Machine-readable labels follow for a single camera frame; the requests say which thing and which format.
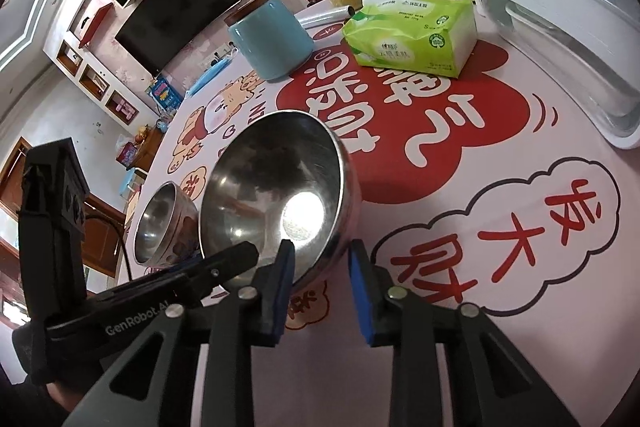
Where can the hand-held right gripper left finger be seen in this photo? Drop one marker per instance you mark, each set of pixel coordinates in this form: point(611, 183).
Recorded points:
point(285, 287)

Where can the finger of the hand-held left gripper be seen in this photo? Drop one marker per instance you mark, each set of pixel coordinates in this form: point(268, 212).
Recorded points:
point(160, 279)
point(225, 264)

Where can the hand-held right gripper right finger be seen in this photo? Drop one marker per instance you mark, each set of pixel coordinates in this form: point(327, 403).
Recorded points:
point(360, 297)

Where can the pink patterned steel bowl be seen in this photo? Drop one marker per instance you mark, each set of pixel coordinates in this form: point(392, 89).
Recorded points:
point(155, 222)

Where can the round steel bowl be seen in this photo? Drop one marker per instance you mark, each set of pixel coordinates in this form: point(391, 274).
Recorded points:
point(270, 187)

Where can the wooden door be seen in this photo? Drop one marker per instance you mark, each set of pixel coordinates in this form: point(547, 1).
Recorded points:
point(102, 234)

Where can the red gift box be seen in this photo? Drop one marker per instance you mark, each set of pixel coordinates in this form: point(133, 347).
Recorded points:
point(127, 154)

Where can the wooden television cabinet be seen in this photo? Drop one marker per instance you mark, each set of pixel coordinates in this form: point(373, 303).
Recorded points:
point(147, 152)

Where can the blue printed box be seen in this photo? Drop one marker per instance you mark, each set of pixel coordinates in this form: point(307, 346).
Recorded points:
point(165, 93)

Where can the pink printed tablecloth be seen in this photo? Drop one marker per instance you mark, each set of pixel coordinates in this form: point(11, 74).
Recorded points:
point(450, 132)

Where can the blue face mask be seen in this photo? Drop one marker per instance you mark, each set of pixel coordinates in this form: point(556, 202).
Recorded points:
point(210, 74)

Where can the teal jar with wooden lid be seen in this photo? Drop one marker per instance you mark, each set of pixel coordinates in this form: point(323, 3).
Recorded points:
point(272, 42)

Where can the black television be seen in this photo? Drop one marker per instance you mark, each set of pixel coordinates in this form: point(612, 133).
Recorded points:
point(175, 12)

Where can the foil roll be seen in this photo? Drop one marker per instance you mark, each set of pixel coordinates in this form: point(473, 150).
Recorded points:
point(325, 18)

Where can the green tissue pack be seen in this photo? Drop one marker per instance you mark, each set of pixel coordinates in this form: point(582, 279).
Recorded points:
point(415, 32)

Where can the white dish cabinet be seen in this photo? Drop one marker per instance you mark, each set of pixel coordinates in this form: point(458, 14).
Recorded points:
point(550, 7)

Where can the red wall shelf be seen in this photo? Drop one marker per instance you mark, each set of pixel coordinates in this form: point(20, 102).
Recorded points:
point(95, 22)

